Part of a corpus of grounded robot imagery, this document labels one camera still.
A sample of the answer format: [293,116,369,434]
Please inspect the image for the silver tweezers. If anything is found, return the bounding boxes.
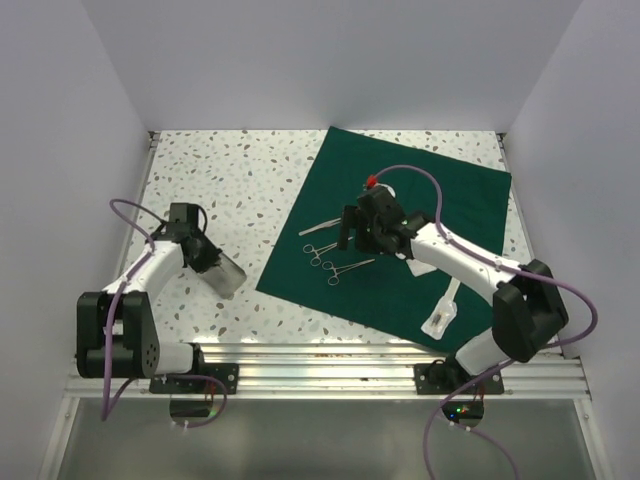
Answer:
[298,217,341,236]

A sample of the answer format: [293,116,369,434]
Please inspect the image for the white gauze pad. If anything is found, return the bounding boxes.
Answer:
[406,259,437,277]
[376,183,396,198]

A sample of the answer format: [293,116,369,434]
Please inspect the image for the silver forceps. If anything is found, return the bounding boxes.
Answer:
[321,259,375,286]
[303,242,337,267]

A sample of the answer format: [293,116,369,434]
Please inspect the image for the stainless steel instrument tray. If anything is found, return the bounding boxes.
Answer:
[200,253,247,299]

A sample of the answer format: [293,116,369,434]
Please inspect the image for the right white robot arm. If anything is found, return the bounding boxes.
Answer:
[337,185,568,393]

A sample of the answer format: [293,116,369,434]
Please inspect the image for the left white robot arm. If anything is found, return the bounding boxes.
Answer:
[75,203,222,393]

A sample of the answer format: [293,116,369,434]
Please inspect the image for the green surgical drape cloth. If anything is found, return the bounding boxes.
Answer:
[257,128,511,352]

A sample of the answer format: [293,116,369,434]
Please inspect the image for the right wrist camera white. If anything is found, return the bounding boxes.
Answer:
[364,175,397,198]

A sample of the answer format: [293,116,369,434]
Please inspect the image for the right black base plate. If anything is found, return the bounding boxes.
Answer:
[413,357,505,396]

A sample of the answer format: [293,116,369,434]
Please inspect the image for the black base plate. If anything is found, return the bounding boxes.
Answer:
[413,357,505,396]
[149,363,240,395]

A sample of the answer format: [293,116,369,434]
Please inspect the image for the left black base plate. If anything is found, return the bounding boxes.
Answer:
[149,363,240,395]

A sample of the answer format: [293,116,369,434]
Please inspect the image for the aluminium frame rail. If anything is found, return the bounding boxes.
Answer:
[62,339,591,401]

